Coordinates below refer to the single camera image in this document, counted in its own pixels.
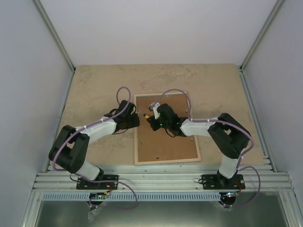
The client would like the aluminium corner post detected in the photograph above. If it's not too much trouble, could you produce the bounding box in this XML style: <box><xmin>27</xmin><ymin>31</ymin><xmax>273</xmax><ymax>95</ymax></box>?
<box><xmin>32</xmin><ymin>0</ymin><xmax>76</xmax><ymax>73</ymax></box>
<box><xmin>239</xmin><ymin>0</ymin><xmax>287</xmax><ymax>71</ymax></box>

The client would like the black mounting plate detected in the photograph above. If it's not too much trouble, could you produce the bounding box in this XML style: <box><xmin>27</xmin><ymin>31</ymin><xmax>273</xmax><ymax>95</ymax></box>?
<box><xmin>76</xmin><ymin>175</ymin><xmax>118</xmax><ymax>191</ymax></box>
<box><xmin>198</xmin><ymin>174</ymin><xmax>246</xmax><ymax>190</ymax></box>

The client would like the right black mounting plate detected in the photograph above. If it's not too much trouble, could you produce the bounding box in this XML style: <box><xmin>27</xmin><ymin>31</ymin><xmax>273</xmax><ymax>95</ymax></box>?
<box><xmin>198</xmin><ymin>174</ymin><xmax>246</xmax><ymax>190</ymax></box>

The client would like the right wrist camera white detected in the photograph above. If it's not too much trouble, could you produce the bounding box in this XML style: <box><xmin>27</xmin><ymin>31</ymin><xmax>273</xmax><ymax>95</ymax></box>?
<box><xmin>149</xmin><ymin>102</ymin><xmax>160</xmax><ymax>119</ymax></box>

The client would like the aluminium rail base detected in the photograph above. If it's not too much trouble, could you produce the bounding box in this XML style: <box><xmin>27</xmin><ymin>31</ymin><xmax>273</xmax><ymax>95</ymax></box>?
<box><xmin>33</xmin><ymin>165</ymin><xmax>293</xmax><ymax>192</ymax></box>

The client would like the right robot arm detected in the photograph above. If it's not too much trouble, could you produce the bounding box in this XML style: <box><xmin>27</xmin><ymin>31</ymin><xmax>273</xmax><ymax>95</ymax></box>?
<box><xmin>144</xmin><ymin>103</ymin><xmax>254</xmax><ymax>189</ymax></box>

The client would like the teal wooden picture frame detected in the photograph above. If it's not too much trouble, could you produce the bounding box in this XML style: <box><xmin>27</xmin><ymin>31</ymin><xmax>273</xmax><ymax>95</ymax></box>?
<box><xmin>134</xmin><ymin>91</ymin><xmax>202</xmax><ymax>166</ymax></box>

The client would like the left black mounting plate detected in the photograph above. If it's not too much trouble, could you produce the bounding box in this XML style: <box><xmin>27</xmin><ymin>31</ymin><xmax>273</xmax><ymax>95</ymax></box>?
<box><xmin>76</xmin><ymin>175</ymin><xmax>118</xmax><ymax>191</ymax></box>

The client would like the right aluminium corner post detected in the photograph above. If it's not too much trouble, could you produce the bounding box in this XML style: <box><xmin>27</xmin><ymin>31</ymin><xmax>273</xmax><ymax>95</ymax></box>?
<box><xmin>239</xmin><ymin>0</ymin><xmax>287</xmax><ymax>71</ymax></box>

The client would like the brown frame backing board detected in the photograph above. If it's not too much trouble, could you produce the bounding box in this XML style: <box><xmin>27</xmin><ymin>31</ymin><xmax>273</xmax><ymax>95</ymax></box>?
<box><xmin>136</xmin><ymin>94</ymin><xmax>199</xmax><ymax>163</ymax></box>

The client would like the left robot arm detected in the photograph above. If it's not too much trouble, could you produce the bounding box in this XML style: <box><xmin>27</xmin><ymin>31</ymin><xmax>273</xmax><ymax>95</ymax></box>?
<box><xmin>48</xmin><ymin>100</ymin><xmax>140</xmax><ymax>189</ymax></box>

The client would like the left aluminium corner post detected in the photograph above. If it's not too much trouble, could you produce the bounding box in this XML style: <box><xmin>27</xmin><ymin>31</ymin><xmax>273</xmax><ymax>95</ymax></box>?
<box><xmin>32</xmin><ymin>0</ymin><xmax>76</xmax><ymax>73</ymax></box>

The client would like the slotted cable duct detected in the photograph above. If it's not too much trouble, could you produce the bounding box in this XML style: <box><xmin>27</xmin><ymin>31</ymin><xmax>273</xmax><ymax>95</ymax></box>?
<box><xmin>43</xmin><ymin>192</ymin><xmax>221</xmax><ymax>201</ymax></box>

